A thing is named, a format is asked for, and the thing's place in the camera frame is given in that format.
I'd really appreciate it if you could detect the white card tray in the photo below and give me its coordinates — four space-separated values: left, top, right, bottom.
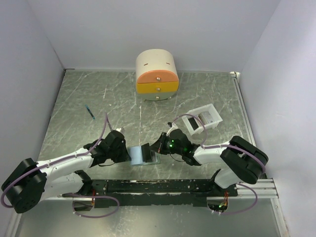
182 104 223 136

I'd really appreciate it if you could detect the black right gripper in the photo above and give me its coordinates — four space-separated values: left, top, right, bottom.
149 132 183 156

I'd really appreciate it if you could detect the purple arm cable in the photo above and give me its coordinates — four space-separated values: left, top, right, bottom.
1 112 121 218
167 114 267 215

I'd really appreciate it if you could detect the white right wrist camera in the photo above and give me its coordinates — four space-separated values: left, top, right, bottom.
166 123 179 136

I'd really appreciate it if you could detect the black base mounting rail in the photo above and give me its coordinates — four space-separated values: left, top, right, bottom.
75 170 237 208

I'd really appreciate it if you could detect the aluminium frame rail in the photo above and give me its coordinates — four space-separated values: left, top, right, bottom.
6 179 280 237

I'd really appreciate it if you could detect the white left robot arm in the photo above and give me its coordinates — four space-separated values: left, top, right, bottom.
0 130 130 213

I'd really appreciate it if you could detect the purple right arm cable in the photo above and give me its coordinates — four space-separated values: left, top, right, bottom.
167 114 267 215

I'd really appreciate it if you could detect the round pastel drawer cabinet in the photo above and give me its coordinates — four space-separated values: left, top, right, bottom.
136 49 179 101

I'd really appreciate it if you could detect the blue pen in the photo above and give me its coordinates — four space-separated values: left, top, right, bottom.
85 105 95 120

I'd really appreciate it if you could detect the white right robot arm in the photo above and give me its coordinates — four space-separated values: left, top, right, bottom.
150 128 269 197

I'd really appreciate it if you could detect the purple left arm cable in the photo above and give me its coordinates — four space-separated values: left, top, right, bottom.
1 112 121 218

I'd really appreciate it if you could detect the mint green card holder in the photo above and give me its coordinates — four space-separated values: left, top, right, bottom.
127 143 160 166

